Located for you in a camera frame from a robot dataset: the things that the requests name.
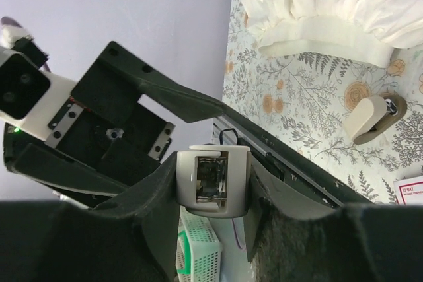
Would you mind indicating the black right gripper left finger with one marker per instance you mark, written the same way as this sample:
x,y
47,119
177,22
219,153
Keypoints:
x,y
131,237

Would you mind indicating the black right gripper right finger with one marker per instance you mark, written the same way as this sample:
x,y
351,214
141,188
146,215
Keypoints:
x,y
291,237

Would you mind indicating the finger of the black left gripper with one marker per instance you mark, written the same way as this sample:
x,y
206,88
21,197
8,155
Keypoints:
x,y
117,79
50,169

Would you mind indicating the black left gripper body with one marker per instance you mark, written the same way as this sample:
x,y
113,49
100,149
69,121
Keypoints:
x,y
125,152

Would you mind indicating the red white staples box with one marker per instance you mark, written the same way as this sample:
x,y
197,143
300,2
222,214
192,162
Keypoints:
x,y
409,191

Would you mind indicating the brown small stapler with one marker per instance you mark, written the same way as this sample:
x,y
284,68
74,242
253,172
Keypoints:
x,y
373,116

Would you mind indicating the white perforated plastic basket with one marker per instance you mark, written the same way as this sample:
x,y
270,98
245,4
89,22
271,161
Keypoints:
x,y
198,251

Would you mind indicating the floral table mat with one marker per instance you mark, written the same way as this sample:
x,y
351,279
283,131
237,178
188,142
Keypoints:
x,y
304,99

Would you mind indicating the white folded cloth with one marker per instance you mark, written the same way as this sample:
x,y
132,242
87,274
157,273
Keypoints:
x,y
361,30

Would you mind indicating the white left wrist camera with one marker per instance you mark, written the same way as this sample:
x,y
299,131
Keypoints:
x,y
30,96

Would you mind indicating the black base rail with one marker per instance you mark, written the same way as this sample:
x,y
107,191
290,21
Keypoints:
x,y
295,170

